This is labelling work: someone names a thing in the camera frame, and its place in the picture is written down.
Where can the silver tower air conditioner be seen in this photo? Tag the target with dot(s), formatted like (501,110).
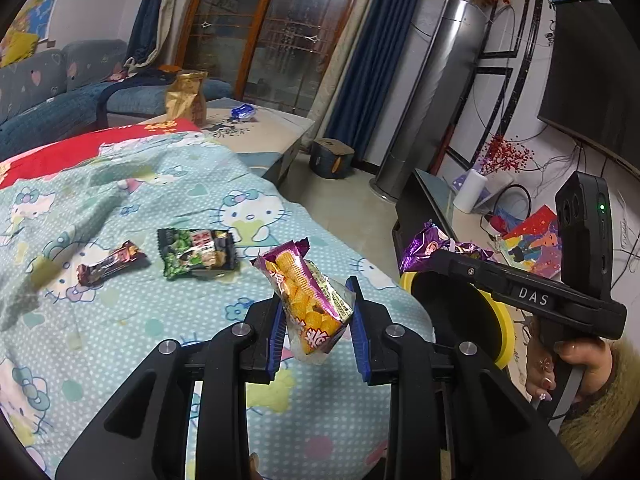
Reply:
(430,100)

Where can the red cloth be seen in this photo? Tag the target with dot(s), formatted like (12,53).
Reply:
(60,155)

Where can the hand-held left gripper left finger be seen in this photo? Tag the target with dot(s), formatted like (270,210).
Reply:
(277,330)

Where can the cartoon cat printed blanket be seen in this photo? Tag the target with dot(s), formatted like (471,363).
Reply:
(150,360)

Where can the blue and beige curtain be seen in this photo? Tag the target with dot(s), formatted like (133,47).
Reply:
(155,10)

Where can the blue and white wrapper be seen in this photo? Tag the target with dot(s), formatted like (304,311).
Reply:
(242,112)

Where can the yellow chips snack packet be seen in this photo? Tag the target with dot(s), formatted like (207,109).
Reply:
(300,290)

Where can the person's right hand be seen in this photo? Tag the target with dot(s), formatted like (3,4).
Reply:
(592,360)

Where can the brown chocolate bar wrapper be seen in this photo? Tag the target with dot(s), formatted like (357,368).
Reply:
(112,264)

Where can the red berry branch decoration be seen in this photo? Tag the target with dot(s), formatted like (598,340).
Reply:
(507,155)

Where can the black flat television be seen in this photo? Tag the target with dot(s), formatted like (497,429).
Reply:
(595,85)

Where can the grey coffee table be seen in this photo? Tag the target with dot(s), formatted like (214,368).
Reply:
(270,135)

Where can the person's right forearm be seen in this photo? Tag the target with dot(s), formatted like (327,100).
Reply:
(600,430)

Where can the wooden framed glass door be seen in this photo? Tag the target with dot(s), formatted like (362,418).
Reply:
(280,35)

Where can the country wall map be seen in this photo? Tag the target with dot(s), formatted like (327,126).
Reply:
(42,5)

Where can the green and black snack packet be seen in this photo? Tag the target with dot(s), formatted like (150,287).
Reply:
(195,252)

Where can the dark glass TV stand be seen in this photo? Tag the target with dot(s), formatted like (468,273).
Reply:
(430,200)

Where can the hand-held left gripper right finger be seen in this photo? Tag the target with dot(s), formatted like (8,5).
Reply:
(357,330)

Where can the blue fabric sofa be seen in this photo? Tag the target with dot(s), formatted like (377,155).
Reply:
(45,105)

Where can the gold snack bag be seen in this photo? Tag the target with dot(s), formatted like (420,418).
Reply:
(186,100)

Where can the dark low stool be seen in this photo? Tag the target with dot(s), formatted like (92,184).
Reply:
(330,160)

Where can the yellow-rimmed black trash bin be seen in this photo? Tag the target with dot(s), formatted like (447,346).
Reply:
(505,332)

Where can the colourful picture book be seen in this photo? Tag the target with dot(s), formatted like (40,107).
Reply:
(532,240)

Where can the white paper roll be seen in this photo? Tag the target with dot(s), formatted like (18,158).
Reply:
(470,192)

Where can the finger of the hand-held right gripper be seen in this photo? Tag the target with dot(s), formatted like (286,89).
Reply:
(472,272)

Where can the purple candy wrapper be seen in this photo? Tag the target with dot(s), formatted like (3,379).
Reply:
(425,247)

